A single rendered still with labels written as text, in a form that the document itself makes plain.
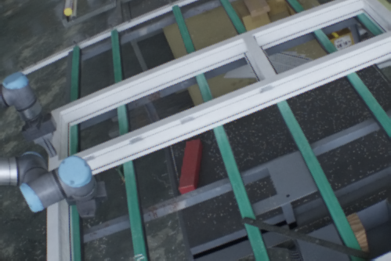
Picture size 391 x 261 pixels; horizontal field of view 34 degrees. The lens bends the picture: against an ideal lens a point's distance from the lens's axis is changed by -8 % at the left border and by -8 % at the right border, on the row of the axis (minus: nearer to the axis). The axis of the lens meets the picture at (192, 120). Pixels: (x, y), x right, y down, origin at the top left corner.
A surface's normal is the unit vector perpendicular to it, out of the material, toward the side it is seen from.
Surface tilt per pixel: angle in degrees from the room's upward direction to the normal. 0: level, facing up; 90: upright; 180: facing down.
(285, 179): 0
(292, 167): 0
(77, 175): 39
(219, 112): 90
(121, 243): 0
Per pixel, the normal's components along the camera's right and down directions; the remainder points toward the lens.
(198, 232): -0.33, -0.80
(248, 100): 0.15, 0.48
